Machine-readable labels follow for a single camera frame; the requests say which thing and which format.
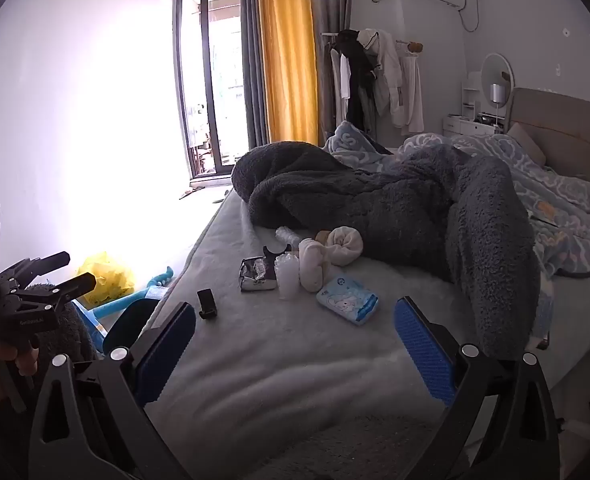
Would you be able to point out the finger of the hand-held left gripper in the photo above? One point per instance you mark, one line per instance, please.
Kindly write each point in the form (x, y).
(75, 285)
(50, 261)

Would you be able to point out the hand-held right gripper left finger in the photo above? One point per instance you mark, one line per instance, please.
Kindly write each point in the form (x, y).
(167, 355)

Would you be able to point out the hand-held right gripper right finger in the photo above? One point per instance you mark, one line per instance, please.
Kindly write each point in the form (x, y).
(422, 355)

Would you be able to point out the dark teal bin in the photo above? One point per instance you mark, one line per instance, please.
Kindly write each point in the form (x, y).
(130, 320)

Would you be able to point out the blue tissue pack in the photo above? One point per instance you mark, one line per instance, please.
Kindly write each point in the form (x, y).
(347, 300)

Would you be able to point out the dark foil snack wrapper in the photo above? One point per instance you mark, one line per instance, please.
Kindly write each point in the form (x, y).
(255, 275)

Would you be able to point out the white cloth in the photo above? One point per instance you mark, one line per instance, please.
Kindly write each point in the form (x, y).
(345, 247)
(312, 265)

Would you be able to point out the bubble wrap sheet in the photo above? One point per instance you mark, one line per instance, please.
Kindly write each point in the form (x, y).
(287, 277)

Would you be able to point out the black curved plastic piece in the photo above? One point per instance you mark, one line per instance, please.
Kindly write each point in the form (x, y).
(270, 253)

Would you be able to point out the clear crinkled plastic wrapper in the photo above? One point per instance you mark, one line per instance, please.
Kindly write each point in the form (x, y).
(289, 236)

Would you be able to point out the yellow plastic bag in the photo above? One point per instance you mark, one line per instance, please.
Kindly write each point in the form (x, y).
(107, 277)

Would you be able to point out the bed with white fleece sheet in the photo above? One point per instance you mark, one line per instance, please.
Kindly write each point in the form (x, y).
(285, 370)

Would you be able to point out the grey fleece blanket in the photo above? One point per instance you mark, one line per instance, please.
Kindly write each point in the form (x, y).
(400, 210)

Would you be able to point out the small brown object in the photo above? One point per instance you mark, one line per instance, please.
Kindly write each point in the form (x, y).
(192, 193)

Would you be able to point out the pale slipper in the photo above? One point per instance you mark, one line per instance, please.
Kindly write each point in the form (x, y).
(222, 196)

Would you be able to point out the blue cloud patterned quilt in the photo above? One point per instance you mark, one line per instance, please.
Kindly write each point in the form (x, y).
(565, 195)

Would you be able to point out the white dresser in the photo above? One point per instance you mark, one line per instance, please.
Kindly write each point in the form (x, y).
(460, 125)

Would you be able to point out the beige pillow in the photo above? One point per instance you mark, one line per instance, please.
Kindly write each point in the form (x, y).
(525, 140)

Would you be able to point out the white hanging pants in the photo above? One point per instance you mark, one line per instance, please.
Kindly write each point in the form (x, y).
(412, 95)

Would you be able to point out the white desktop shelf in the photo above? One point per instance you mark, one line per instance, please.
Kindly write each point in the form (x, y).
(471, 95)

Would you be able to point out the beige headboard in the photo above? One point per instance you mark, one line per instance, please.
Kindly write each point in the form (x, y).
(575, 130)

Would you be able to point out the white table lamp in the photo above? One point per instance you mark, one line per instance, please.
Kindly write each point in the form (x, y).
(497, 92)

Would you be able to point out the white hanging robe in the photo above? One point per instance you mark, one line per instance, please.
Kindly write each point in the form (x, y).
(385, 75)

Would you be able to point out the narrow grey curtain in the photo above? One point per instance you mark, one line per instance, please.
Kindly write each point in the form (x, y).
(251, 60)

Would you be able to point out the small white hanging garment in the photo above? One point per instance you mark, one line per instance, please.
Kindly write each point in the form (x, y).
(345, 77)

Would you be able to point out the black hanging garment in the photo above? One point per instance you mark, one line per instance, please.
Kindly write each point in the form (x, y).
(357, 70)

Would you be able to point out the round mirror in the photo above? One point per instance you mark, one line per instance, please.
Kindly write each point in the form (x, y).
(495, 67)

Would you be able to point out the yellow curtain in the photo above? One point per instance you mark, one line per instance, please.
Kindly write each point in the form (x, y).
(287, 60)

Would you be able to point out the clothes rack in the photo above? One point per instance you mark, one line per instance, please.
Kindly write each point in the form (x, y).
(407, 44)

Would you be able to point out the wide grey curtain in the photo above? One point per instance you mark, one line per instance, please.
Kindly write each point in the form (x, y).
(332, 5)

